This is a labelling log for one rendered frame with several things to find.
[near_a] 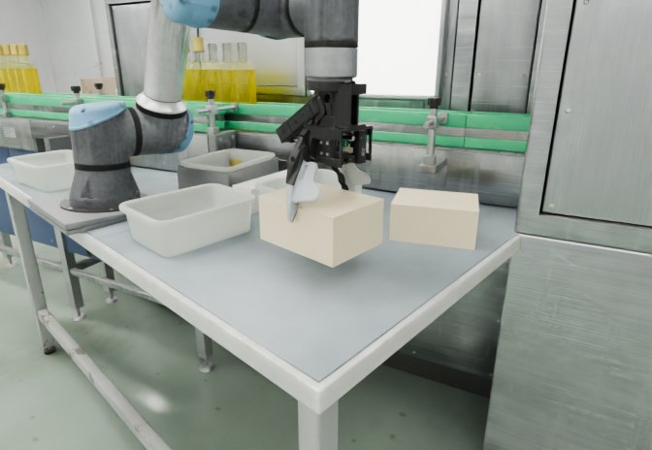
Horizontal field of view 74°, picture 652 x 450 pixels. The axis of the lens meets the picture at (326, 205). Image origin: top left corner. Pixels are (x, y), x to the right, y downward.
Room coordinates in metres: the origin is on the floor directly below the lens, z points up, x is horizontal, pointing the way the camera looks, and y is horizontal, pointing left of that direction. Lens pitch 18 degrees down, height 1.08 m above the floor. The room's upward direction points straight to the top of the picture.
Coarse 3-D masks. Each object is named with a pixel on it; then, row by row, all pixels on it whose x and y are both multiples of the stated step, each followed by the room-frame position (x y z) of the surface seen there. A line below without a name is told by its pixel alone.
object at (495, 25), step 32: (128, 0) 1.83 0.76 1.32; (480, 0) 1.27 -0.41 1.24; (512, 0) 1.21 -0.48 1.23; (544, 0) 1.17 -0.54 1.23; (128, 32) 1.86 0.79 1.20; (448, 32) 1.28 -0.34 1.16; (480, 32) 1.24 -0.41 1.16; (512, 32) 1.21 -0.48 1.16; (128, 64) 1.87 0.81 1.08; (448, 64) 1.28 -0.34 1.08; (480, 64) 1.24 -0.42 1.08; (512, 64) 1.20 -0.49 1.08; (256, 96) 1.58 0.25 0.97; (288, 96) 1.52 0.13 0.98; (448, 96) 1.27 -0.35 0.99; (480, 96) 1.23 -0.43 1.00; (512, 96) 1.20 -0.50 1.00
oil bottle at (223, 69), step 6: (222, 60) 1.42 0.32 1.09; (228, 60) 1.41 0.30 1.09; (216, 66) 1.42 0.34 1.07; (222, 66) 1.40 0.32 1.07; (228, 66) 1.40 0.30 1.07; (216, 72) 1.41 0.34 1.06; (222, 72) 1.40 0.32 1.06; (228, 72) 1.39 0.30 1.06; (216, 78) 1.42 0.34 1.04; (222, 78) 1.40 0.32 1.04; (228, 78) 1.39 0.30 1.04; (222, 84) 1.40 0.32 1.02; (228, 84) 1.39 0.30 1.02; (222, 90) 1.41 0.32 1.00; (228, 90) 1.39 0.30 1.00; (222, 96) 1.41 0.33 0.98; (228, 96) 1.40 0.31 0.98; (222, 102) 1.41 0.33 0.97; (228, 102) 1.40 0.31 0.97
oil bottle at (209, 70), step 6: (210, 60) 1.44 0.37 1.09; (216, 60) 1.45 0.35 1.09; (204, 66) 1.44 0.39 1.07; (210, 66) 1.43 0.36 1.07; (204, 72) 1.44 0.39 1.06; (210, 72) 1.43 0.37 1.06; (204, 78) 1.44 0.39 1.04; (210, 78) 1.43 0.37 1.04; (204, 84) 1.44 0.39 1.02; (210, 84) 1.43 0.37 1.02; (216, 84) 1.42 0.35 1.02; (204, 90) 1.44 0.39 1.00; (216, 90) 1.42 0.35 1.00; (216, 96) 1.42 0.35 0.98; (216, 102) 1.42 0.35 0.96
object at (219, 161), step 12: (204, 156) 1.18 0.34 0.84; (216, 156) 1.22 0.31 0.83; (228, 156) 1.26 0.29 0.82; (240, 156) 1.26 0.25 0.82; (252, 156) 1.24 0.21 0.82; (264, 156) 1.16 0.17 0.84; (192, 168) 1.08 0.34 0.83; (204, 168) 1.05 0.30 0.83; (216, 168) 1.03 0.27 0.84; (228, 168) 1.03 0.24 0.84; (240, 168) 1.06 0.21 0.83
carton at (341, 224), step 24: (336, 192) 0.68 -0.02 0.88; (264, 216) 0.66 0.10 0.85; (312, 216) 0.58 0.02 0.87; (336, 216) 0.56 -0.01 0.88; (360, 216) 0.60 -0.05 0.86; (264, 240) 0.66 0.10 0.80; (288, 240) 0.62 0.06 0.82; (312, 240) 0.58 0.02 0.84; (336, 240) 0.56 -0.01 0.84; (360, 240) 0.60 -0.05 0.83; (336, 264) 0.56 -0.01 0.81
